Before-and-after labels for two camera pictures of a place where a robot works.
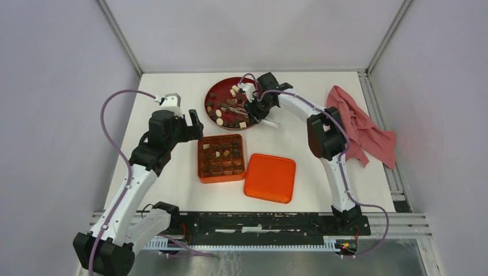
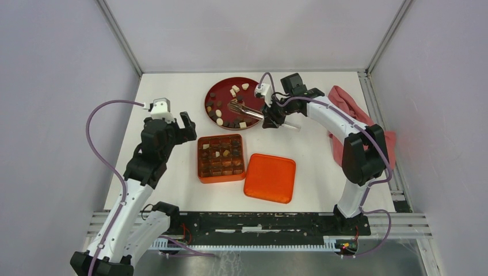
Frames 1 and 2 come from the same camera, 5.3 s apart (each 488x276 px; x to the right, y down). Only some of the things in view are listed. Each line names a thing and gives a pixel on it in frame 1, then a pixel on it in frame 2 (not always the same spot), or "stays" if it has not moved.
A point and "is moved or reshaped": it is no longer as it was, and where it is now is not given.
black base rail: x=266 y=226 stays
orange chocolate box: x=220 y=158 stays
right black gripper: x=250 y=108 → x=271 y=119
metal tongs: x=272 y=124 is moved or reshaped
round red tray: x=224 y=104 stays
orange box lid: x=270 y=178 stays
